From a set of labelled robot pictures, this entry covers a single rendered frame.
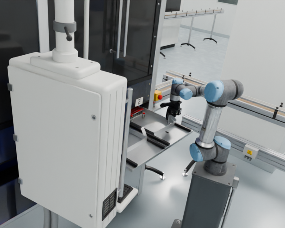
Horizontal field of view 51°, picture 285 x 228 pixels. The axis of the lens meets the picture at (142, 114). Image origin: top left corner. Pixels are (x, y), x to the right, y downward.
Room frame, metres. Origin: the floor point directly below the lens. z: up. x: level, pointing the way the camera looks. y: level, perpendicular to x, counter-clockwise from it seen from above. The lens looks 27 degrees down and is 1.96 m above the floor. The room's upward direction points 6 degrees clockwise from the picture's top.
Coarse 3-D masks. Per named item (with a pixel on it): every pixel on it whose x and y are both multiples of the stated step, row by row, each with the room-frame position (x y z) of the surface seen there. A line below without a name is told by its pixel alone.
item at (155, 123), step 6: (144, 108) 2.19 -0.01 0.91; (150, 114) 2.15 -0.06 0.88; (156, 114) 2.12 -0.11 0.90; (138, 120) 2.02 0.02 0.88; (144, 120) 2.04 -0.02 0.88; (150, 120) 2.05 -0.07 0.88; (156, 120) 2.06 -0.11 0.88; (162, 120) 2.07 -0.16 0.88; (138, 126) 1.89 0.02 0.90; (144, 126) 1.94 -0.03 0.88; (150, 126) 1.95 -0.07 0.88; (156, 126) 1.96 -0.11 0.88; (162, 126) 1.97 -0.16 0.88; (168, 126) 1.95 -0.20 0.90; (150, 132) 1.83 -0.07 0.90; (156, 132) 1.83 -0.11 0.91
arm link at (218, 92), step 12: (216, 84) 1.51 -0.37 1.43; (228, 84) 1.54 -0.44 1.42; (204, 96) 1.55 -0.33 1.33; (216, 96) 1.48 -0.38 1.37; (228, 96) 1.51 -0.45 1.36; (216, 108) 1.51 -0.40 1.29; (204, 120) 1.55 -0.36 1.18; (216, 120) 1.53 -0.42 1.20; (204, 132) 1.54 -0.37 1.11; (192, 144) 1.57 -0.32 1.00; (204, 144) 1.53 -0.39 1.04; (192, 156) 1.56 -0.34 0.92; (204, 156) 1.52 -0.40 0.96
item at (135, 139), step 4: (132, 132) 1.82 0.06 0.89; (136, 132) 1.80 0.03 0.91; (128, 136) 1.78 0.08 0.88; (132, 136) 1.78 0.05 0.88; (136, 136) 1.79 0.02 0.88; (140, 136) 1.77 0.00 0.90; (144, 136) 1.75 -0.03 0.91; (128, 140) 1.72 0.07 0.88; (132, 140) 1.73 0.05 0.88; (136, 140) 1.74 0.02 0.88; (140, 140) 1.69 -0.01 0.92; (144, 140) 1.72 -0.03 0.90; (128, 144) 1.67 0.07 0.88; (132, 144) 1.68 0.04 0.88; (136, 144) 1.65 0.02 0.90; (140, 144) 1.69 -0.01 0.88; (128, 148) 1.59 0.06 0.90; (132, 148) 1.62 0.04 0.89
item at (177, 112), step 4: (172, 104) 1.95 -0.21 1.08; (176, 104) 1.93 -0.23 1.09; (168, 108) 1.95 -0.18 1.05; (172, 108) 1.95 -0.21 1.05; (176, 108) 1.93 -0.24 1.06; (180, 108) 1.96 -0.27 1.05; (168, 112) 1.95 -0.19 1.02; (172, 112) 1.94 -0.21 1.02; (176, 112) 1.93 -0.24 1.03; (180, 112) 1.96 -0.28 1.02
